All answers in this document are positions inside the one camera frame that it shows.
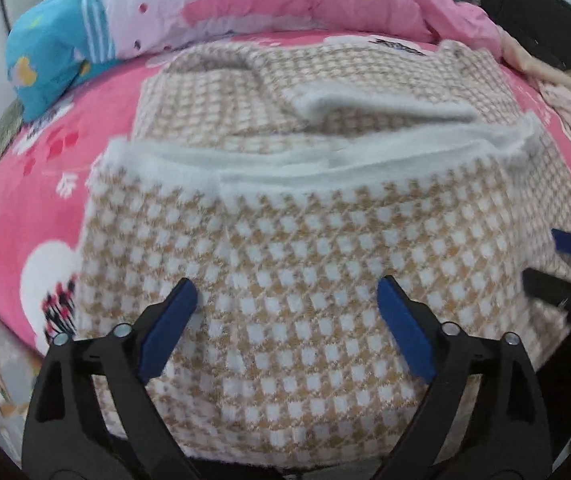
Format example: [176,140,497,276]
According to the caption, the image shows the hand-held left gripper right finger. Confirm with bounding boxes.
[373,276,552,480]

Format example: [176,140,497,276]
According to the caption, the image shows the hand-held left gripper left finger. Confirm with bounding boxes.
[22,277,201,480]

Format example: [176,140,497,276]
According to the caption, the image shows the beige houndstooth coat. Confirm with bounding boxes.
[72,37,571,466]

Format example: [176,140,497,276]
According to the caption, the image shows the grey floral bedsheet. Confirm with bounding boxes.
[0,280,46,426]

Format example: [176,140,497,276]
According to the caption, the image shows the peach cloth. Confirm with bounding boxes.
[498,25,571,83]

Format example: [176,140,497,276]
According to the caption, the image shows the pink printed blanket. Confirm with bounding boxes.
[0,30,571,356]

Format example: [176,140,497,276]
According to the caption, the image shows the blue pillow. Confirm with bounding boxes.
[5,0,121,123]

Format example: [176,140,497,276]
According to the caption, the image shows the pink quilt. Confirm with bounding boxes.
[100,0,511,61]

